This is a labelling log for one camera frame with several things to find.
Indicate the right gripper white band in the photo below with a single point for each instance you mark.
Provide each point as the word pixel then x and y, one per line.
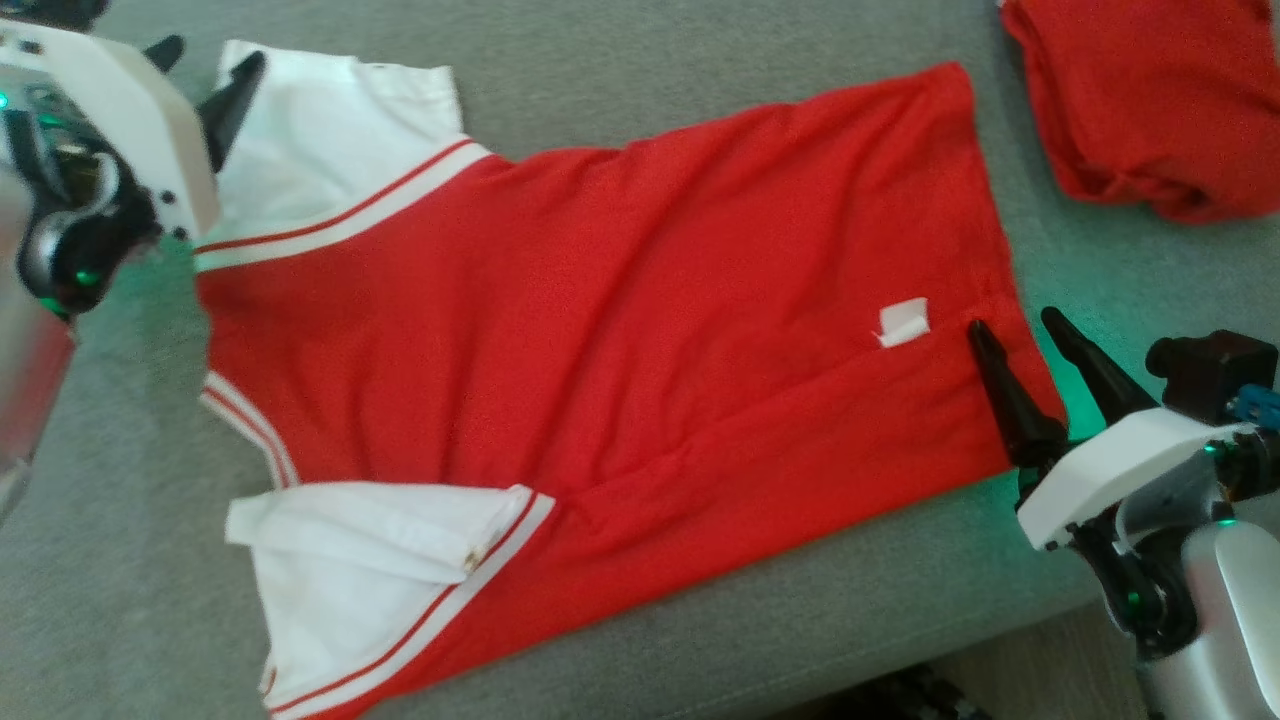
pixel 1120 470

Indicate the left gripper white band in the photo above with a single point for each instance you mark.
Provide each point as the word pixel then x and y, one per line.
pixel 130 120

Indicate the red shirt with white sleeves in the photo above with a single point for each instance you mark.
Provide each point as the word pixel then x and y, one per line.
pixel 600 320

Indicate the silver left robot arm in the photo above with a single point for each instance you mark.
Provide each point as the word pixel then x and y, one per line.
pixel 25 400

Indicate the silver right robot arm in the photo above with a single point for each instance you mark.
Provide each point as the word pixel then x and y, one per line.
pixel 1230 620

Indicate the plain red garment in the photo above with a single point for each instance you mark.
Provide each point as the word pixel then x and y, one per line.
pixel 1150 100

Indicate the black ridged object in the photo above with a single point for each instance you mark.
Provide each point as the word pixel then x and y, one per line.
pixel 900 700

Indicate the grey fabric sofa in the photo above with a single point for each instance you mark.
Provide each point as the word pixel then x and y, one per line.
pixel 600 90

